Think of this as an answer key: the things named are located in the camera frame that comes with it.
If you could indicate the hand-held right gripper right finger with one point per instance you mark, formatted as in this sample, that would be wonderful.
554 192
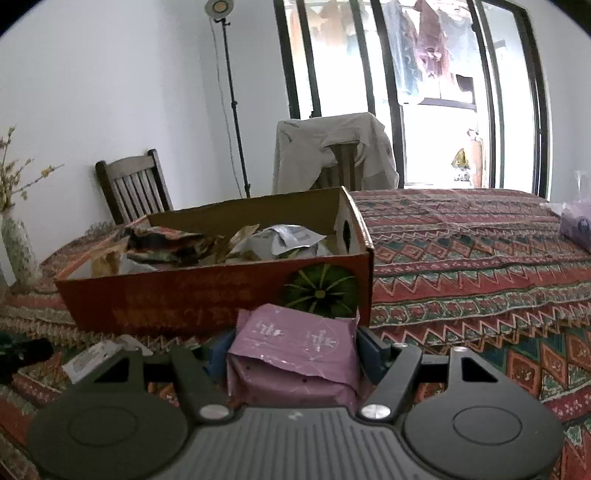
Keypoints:
369 355

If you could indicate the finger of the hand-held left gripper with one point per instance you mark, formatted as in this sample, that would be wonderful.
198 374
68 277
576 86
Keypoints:
27 351

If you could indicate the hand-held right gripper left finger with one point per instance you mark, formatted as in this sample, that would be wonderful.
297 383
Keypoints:
219 355

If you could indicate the orange cardboard box pumpkin print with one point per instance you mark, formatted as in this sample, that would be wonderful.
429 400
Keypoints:
184 300

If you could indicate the pink snack packet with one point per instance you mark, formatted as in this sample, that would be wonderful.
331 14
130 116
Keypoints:
291 360

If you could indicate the large orange snack bag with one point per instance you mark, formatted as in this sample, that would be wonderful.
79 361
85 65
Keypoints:
161 242

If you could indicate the white printed snack packet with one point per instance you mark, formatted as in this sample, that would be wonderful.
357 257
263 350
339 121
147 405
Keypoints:
286 240

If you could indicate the silver white packet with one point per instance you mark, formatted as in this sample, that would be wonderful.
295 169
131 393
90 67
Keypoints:
90 364

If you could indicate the small white packet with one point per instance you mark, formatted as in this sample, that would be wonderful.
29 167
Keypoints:
134 344

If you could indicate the floral ceramic vase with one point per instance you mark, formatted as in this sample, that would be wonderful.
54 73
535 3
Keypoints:
18 249

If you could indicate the brown snack packet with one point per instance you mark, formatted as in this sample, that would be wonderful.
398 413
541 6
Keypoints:
104 264

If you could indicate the tan snack packet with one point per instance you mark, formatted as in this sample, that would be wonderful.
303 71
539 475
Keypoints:
242 236

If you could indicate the yellow flower branches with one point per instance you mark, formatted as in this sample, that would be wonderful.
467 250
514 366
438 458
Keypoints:
9 184

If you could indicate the wooden chair under jacket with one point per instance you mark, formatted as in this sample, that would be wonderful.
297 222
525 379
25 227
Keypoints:
344 166

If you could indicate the dark wooden slatted chair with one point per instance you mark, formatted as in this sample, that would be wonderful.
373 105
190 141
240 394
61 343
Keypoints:
134 184

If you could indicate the beige jacket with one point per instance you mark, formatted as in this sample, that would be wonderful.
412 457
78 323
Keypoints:
300 152

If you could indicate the gold ornament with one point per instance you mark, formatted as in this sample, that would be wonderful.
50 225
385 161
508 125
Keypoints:
460 159

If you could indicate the orange cylinder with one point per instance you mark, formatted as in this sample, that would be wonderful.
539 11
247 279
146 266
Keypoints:
475 157

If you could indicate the purple tissue pack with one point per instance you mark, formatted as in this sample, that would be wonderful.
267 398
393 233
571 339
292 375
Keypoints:
577 226

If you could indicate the black light stand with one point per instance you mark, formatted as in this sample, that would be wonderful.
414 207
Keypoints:
233 101

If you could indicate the dark hanging cloth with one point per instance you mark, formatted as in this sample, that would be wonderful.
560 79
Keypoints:
464 83

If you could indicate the blue denim hanging garment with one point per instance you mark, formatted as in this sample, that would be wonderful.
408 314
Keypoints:
404 46

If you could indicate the maroon hanging shirt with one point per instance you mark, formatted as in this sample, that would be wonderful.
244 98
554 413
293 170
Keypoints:
431 46

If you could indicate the beige hanging garment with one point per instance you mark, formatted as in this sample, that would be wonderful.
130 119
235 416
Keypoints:
330 27

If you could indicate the light blue hanging garment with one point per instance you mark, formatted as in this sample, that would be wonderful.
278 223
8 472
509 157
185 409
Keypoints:
461 37

